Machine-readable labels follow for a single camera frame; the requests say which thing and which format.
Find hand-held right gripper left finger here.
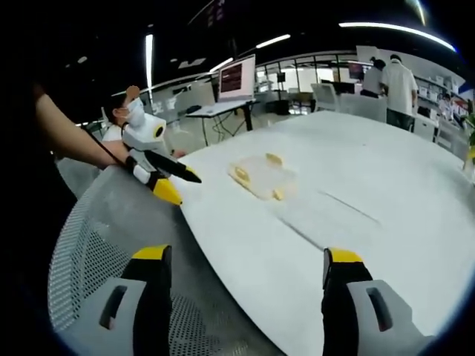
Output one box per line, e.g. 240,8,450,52
79,243,174,356

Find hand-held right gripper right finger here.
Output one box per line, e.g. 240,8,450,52
320,247,436,356

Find grey mesh office chair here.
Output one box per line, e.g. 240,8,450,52
47,162,268,356

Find long ceiling light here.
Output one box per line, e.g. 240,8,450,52
145,33,154,93
338,21,457,53
255,33,292,50

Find white desk black legs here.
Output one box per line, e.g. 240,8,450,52
184,97,263,146

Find clear plastic box yellow clips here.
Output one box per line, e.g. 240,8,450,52
226,151,298,203

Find computer monitor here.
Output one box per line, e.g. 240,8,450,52
217,54,258,104

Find white office chair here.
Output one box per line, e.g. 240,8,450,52
309,82,339,113

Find green plant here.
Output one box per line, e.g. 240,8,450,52
460,111,475,170

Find black cable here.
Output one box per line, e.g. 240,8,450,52
83,125,130,166

